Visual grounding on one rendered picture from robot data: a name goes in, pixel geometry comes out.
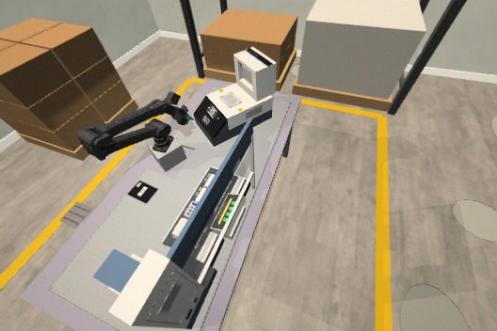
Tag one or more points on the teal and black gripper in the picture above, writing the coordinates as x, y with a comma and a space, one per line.
186, 115

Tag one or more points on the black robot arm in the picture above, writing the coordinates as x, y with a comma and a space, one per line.
98, 140

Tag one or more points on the beige well plate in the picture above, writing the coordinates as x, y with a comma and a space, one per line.
209, 180
200, 194

